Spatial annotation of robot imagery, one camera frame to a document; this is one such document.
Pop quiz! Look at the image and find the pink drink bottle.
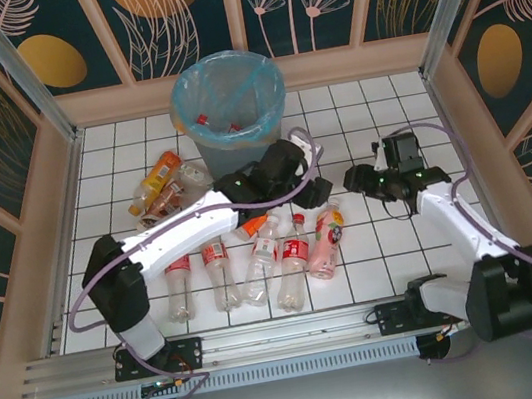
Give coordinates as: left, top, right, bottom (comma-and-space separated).
296, 196, 354, 284

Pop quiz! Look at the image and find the clear cola bottle red label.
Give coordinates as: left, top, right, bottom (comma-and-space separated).
263, 211, 322, 314
199, 233, 244, 315
160, 251, 201, 326

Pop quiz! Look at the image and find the clear bottle orange label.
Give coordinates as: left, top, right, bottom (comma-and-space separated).
232, 211, 273, 243

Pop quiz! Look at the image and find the clear water bottle white cap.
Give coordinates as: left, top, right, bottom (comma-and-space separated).
231, 210, 296, 310

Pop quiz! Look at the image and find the clear plastic bottle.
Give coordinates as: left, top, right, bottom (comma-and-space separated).
172, 156, 216, 194

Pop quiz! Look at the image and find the brown coffee drink bottle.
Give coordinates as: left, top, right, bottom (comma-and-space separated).
134, 179, 190, 230

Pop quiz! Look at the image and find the grey mesh waste bin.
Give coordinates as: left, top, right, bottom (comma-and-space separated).
188, 115, 293, 186

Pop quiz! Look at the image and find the blue plastic bin liner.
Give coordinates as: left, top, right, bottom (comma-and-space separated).
164, 42, 295, 159

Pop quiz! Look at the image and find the orange juice bottle yellow label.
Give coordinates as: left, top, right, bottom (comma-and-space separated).
119, 148, 191, 217

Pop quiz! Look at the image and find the thin black camera cable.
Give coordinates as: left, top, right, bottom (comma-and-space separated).
380, 193, 421, 225

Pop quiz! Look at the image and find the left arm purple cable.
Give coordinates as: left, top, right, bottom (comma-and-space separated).
40, 123, 356, 399

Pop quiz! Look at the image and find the right aluminium side rail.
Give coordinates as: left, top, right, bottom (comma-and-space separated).
420, 61, 528, 285

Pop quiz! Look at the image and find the aluminium side rail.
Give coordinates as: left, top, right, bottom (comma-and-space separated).
8, 129, 118, 360
420, 61, 528, 285

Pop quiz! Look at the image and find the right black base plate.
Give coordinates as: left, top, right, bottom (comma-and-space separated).
362, 295, 420, 340

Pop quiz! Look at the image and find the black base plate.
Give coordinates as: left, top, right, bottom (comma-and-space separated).
362, 295, 420, 340
111, 334, 208, 384

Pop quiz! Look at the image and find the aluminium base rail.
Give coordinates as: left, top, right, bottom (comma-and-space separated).
16, 274, 532, 399

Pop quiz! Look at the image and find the grey slotted cable duct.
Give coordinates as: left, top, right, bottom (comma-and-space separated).
41, 336, 423, 399

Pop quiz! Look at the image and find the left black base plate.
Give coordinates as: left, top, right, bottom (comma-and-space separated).
111, 334, 208, 384

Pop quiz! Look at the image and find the left aluminium side rail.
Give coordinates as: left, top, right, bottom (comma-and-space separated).
8, 129, 118, 360

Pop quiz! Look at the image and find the left aluminium frame post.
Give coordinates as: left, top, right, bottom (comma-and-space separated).
0, 0, 85, 151

